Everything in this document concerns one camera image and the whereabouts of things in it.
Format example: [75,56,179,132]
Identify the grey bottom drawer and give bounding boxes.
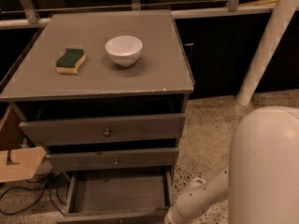
[57,166,172,224]

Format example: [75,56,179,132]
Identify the grey drawer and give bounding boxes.
[47,147,179,172]
[57,166,172,224]
[20,113,185,146]

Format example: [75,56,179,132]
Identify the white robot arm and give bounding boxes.
[164,106,299,224]

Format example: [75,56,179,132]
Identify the grey top drawer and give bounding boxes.
[20,113,185,146]

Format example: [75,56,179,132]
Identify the grey wooden drawer cabinet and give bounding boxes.
[0,9,195,224]

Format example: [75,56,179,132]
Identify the grey middle drawer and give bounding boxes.
[47,147,179,172]

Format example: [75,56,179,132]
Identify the white ceramic bowl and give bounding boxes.
[105,35,143,67]

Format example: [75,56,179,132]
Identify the green yellow sponge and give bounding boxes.
[55,49,86,75]

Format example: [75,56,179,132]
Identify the brown cardboard box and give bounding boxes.
[0,106,46,183]

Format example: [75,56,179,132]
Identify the white diagonal pole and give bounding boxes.
[236,0,299,106]

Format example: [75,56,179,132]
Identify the black floor cables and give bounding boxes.
[0,168,68,217]

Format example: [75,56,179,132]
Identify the metal railing frame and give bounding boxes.
[0,0,277,30]

